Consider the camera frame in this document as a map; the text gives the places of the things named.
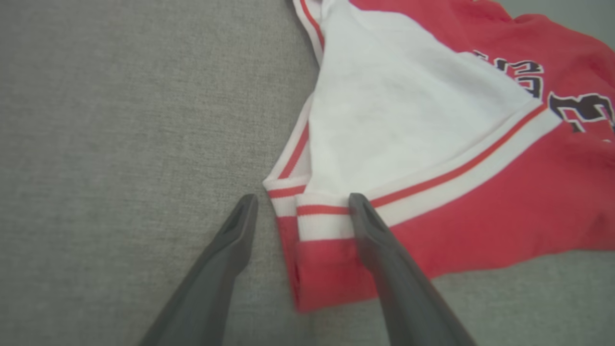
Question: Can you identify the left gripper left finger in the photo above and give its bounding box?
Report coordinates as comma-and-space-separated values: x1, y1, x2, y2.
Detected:
139, 194, 259, 346

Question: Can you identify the red and white jersey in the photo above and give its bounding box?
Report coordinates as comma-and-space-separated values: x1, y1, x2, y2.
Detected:
263, 0, 615, 313

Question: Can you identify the grey fabric sofa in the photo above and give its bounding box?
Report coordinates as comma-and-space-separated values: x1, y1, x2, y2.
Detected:
0, 0, 615, 346

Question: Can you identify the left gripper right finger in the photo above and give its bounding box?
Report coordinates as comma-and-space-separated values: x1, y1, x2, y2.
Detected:
348, 193, 476, 346

